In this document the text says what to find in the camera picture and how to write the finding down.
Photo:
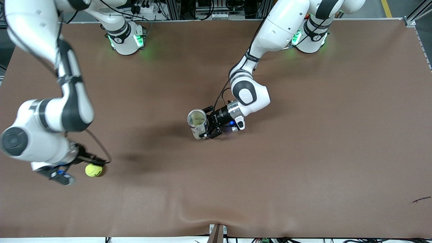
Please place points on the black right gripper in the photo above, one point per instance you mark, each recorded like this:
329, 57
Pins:
83, 155

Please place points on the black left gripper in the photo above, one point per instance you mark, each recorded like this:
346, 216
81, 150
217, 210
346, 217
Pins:
221, 116

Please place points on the white blue tennis ball can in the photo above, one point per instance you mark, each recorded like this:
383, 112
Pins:
199, 130

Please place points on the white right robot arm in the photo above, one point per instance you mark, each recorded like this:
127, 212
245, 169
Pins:
40, 141

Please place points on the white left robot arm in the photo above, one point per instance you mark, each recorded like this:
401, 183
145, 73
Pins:
253, 94

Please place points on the brown table mat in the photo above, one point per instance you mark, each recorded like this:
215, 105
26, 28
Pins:
216, 202

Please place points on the white terminal block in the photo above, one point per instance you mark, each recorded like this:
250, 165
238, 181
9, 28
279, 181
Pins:
222, 15

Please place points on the green terminal connector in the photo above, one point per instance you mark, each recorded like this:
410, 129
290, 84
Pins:
265, 240

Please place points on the white power strip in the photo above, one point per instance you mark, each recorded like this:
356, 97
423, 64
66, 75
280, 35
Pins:
144, 7

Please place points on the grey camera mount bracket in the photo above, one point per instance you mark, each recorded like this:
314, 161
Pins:
217, 233

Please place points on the aluminium frame profile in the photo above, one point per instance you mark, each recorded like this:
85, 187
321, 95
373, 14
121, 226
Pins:
418, 13

